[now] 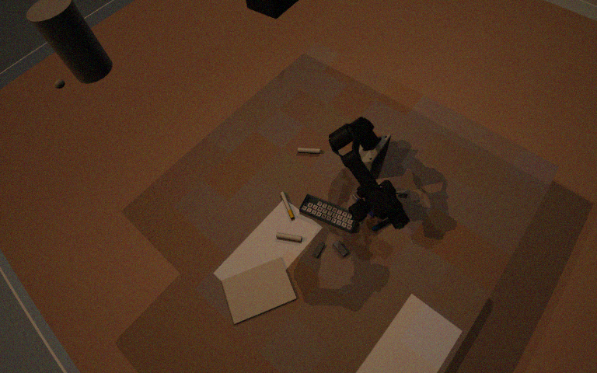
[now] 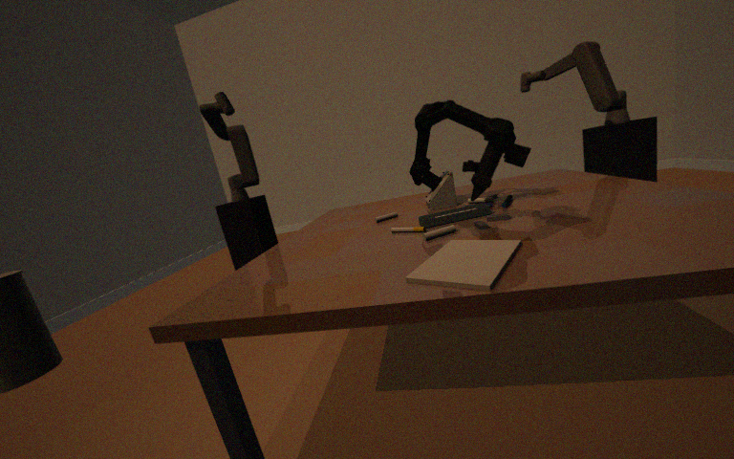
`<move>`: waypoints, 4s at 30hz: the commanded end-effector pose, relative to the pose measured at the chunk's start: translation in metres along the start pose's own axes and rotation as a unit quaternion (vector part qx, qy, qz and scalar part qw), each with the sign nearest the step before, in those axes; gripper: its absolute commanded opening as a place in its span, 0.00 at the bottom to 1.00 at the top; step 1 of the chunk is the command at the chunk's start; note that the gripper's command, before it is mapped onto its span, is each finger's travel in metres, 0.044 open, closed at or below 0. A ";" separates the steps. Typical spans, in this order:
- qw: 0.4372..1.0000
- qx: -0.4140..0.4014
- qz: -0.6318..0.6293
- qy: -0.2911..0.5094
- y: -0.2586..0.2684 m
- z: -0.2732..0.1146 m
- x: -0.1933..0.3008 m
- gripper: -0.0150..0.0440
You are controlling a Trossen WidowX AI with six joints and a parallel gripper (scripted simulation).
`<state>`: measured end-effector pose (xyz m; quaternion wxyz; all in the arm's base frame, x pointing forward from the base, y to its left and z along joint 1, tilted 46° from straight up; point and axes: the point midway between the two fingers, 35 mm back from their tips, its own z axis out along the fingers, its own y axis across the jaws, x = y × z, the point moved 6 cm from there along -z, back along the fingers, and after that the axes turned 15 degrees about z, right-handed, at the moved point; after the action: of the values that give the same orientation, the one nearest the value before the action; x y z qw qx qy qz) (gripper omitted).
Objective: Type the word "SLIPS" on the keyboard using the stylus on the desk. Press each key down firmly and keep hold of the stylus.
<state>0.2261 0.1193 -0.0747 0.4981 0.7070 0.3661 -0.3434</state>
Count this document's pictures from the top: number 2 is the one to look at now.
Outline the tan cylinder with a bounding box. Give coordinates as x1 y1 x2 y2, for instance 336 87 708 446
468 197 494 204
422 225 456 241
375 212 398 223

